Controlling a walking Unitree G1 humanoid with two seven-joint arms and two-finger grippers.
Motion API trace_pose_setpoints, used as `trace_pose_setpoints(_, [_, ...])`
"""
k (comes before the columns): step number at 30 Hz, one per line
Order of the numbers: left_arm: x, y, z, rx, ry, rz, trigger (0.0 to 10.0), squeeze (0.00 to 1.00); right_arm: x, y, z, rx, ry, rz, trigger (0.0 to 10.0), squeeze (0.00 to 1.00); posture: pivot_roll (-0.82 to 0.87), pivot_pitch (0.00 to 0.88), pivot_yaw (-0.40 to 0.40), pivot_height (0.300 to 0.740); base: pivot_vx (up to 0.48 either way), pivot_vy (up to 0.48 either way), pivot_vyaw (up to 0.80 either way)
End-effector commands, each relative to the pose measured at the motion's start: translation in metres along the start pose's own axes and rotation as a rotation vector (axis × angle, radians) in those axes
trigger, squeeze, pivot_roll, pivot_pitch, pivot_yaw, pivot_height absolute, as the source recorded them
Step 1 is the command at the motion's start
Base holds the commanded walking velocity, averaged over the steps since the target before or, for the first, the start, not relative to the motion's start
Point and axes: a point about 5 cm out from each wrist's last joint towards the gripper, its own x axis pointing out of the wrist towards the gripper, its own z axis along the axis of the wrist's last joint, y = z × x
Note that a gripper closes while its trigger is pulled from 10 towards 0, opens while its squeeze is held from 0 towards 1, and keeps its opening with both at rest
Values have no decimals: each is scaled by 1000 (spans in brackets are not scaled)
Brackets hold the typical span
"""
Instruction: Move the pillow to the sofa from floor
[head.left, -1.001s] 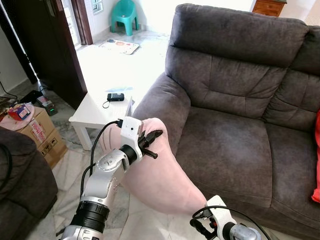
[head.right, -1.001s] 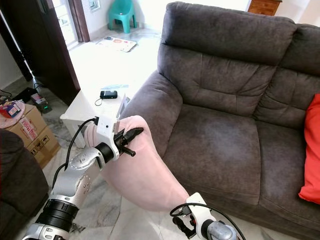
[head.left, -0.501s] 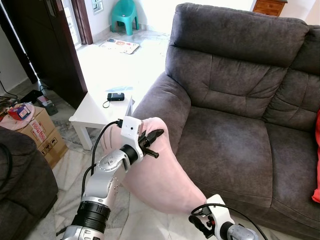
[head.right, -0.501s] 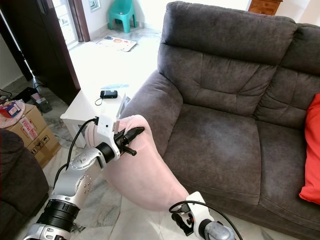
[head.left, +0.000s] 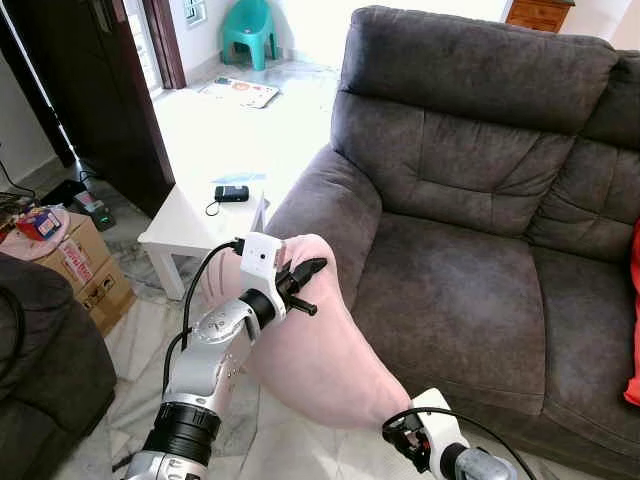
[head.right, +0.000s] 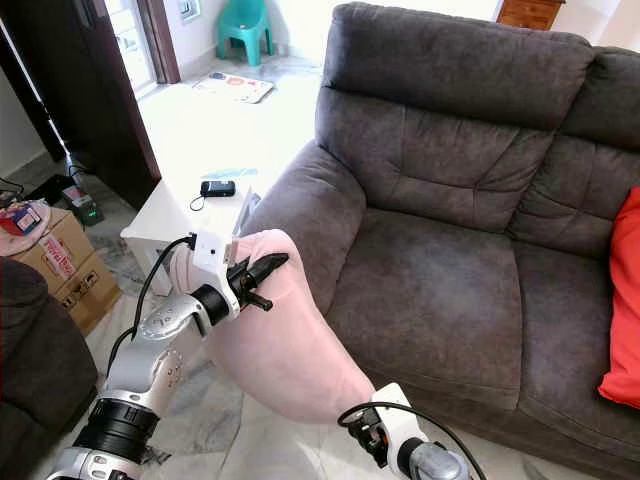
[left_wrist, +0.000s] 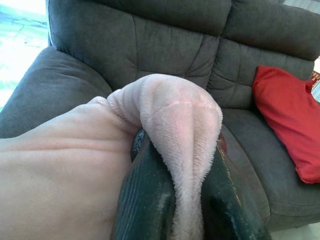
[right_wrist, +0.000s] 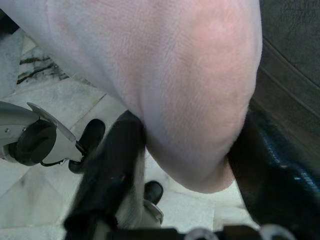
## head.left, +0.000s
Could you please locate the dark wooden door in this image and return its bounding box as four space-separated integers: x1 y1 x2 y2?
0 0 176 218

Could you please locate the pink pillow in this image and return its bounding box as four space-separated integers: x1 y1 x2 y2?
200 233 413 433

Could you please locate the small black device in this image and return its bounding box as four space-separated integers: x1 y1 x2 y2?
214 185 250 203

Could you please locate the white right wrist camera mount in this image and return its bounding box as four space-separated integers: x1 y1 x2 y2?
410 388 471 456

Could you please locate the dark grey fabric sofa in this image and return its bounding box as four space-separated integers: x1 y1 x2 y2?
262 5 640 480

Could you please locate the cardboard box with red print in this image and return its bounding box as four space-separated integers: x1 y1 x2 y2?
0 213 113 293

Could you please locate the white metal grille door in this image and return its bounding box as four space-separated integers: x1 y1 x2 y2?
125 0 166 98

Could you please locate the brown wooden door frame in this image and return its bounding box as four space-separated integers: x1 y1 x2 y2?
143 0 188 91

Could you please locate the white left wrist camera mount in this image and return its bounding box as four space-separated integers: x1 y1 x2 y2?
238 232 291 321

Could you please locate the green plastic chair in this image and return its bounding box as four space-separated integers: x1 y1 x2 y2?
220 0 278 71

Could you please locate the dark grey armchair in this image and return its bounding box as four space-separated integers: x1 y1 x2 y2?
0 250 119 480

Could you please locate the black charger with green light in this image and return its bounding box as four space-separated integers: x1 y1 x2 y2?
70 190 117 232

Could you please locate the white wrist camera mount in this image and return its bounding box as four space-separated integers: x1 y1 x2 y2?
238 232 291 321
410 388 471 456

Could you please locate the printed floor mat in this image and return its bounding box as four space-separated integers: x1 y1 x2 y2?
198 77 281 109

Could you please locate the window with white grille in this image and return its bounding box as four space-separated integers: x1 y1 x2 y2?
183 0 208 26

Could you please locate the small red and blue box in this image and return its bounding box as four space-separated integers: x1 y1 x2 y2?
18 207 63 242

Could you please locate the white side table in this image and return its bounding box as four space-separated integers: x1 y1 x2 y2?
137 180 269 301

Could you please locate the brown wooden cabinet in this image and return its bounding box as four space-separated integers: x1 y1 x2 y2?
505 0 576 33

